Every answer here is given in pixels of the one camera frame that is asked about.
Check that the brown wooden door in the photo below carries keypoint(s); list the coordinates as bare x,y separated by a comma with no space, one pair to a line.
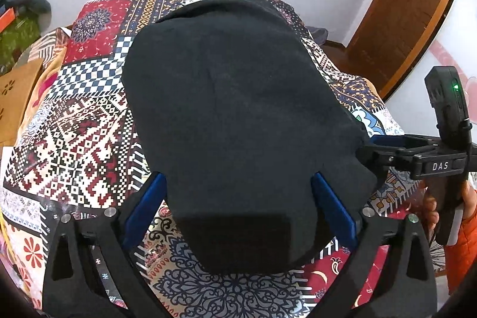
406,8

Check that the yellow floral cloth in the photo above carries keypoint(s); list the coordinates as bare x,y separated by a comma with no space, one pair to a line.
44,79

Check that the patchwork printed blanket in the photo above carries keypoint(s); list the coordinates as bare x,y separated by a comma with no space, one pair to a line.
85,131

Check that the orange box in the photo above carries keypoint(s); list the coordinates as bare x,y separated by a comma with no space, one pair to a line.
6,20

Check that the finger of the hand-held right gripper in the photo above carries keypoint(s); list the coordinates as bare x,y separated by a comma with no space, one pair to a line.
389,141
384,157

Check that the person's right forearm orange sleeve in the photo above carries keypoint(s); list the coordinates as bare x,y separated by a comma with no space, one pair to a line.
464,251

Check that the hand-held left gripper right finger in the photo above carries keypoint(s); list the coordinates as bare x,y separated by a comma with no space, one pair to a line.
333,210

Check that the person's right hand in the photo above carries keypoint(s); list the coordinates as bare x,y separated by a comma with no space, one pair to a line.
429,208

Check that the black zip hoodie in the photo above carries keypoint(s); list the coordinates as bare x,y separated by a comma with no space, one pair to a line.
242,124

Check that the pink wall sticker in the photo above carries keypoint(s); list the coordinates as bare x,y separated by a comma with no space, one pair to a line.
452,53

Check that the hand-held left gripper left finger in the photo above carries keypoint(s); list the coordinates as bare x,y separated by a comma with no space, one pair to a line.
145,210

